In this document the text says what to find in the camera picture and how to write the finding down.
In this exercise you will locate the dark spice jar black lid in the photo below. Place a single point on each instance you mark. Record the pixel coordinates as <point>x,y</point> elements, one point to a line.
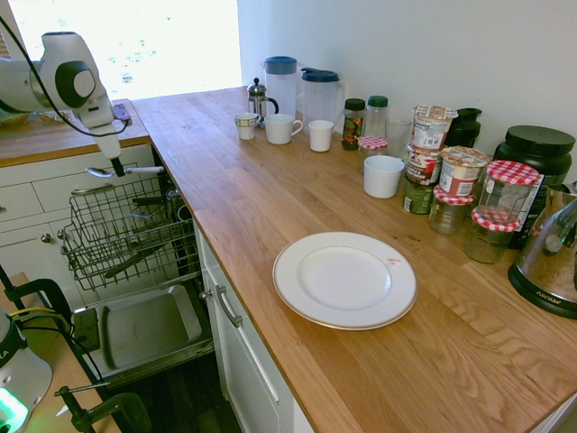
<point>353,126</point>

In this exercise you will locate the dark long utensil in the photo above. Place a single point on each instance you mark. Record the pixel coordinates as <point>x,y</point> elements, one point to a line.
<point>126,265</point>

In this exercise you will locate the clear pitcher dark lid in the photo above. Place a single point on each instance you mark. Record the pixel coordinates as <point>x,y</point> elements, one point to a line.
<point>321,101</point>

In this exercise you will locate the glass French press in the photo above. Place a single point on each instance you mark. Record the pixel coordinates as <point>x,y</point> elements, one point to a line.
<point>259,101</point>

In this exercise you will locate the tall pitcher blue lid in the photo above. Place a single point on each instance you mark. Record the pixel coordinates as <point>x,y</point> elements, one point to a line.
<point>280,90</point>

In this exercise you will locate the faceted jar checked lid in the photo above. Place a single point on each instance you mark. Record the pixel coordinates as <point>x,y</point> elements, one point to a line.
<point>489,241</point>

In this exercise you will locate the white plate gold rim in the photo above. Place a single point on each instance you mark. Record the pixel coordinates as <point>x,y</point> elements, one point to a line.
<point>345,279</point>

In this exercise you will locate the round metal cabinet knob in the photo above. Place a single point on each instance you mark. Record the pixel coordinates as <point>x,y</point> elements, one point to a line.
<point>60,234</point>
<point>45,237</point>

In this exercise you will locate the open dishwasher door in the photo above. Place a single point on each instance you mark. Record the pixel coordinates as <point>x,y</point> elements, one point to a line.
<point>149,325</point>

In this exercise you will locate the black shaker bottle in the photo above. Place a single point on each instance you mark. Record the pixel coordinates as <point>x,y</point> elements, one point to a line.
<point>464,126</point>

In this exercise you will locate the green lid food container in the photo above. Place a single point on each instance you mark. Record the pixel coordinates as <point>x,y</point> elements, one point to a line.
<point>13,118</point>

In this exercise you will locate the large jar checked lid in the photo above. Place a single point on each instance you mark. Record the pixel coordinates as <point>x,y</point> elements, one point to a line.
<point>509,189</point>

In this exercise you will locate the patterned ceramic cup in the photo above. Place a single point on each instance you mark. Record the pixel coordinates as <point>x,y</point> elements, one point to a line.
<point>245,126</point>

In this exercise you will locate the white ceramic ramekin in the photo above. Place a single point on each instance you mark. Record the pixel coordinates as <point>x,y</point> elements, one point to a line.
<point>383,178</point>

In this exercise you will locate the white drawer cabinet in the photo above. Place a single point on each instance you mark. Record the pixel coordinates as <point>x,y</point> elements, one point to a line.
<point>27,198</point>

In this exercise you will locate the black utensil in rack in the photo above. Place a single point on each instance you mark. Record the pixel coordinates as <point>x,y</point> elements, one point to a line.
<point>149,201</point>

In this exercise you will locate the small jar checked lid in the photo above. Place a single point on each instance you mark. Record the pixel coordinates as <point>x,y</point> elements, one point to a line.
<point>372,144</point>

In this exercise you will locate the green oatmeal cup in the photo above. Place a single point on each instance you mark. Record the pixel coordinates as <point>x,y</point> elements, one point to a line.
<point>417,196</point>

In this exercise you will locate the oatmeal cup white label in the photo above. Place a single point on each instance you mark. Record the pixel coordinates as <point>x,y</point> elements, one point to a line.
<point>430,128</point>

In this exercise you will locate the clear glass tumbler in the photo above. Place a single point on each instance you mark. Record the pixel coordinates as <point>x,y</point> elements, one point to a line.
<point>398,135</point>

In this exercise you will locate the clear spice jar green lid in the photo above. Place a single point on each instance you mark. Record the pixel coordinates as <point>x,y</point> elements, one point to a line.
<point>377,118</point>

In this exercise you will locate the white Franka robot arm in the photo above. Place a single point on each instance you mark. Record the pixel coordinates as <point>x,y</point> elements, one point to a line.
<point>72,81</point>

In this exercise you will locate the stainless electric kettle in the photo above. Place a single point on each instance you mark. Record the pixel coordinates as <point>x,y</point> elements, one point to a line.
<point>547,266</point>

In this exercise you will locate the brown oatmeal cup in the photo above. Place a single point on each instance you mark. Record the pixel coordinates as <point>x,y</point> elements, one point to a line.
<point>421,168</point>

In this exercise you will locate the dark green C-clamp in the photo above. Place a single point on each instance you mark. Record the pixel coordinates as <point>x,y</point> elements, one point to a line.
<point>121,403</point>
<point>45,285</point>

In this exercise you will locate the white cabinet under counter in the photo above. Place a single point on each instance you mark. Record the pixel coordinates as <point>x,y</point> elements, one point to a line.
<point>252,370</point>

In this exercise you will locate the large black powder tub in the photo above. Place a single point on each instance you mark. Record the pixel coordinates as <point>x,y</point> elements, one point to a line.
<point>536,146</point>

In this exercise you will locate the white ribbed cup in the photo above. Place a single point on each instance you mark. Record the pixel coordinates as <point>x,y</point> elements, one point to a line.
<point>321,136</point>

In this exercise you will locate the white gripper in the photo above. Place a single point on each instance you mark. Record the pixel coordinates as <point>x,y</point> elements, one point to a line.
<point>108,144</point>

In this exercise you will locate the small metal cabinet knob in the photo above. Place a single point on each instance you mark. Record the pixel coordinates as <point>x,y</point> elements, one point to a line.
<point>205,295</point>

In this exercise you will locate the glass jar checked lid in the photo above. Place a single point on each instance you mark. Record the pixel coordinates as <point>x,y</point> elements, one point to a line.
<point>451,212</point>

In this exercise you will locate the wooden robot mounting board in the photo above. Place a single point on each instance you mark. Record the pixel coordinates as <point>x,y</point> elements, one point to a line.
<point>52,356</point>

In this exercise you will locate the red oatmeal cup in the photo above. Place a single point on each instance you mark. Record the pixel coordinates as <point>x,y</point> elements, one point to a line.
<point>460,173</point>

